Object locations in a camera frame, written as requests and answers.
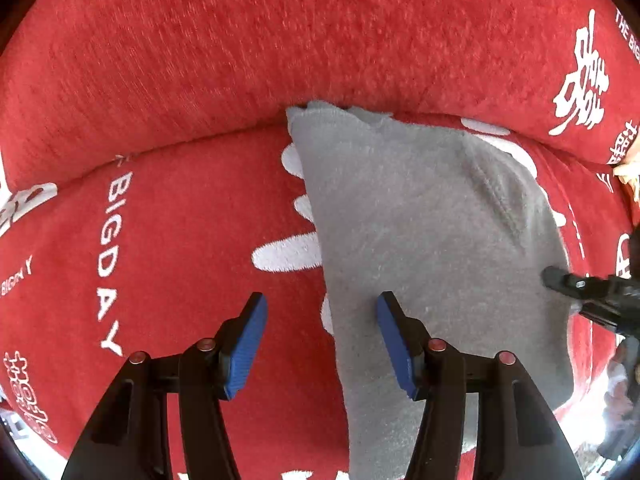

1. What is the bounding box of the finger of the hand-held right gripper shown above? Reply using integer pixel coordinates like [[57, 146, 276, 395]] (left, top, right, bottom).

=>
[[542, 266, 640, 313]]

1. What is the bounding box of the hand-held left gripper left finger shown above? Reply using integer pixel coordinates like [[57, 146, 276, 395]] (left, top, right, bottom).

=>
[[61, 292, 268, 480]]

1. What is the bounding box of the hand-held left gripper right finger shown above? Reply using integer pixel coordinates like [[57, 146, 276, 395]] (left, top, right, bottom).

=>
[[376, 291, 585, 480]]

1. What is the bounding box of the grey knit sweater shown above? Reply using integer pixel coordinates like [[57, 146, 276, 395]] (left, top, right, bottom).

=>
[[286, 101, 575, 480]]

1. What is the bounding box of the tan object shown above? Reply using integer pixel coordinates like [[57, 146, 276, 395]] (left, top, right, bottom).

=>
[[612, 136, 640, 187]]

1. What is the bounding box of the red printed sofa cover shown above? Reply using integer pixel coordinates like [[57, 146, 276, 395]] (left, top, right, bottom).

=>
[[0, 0, 640, 480]]

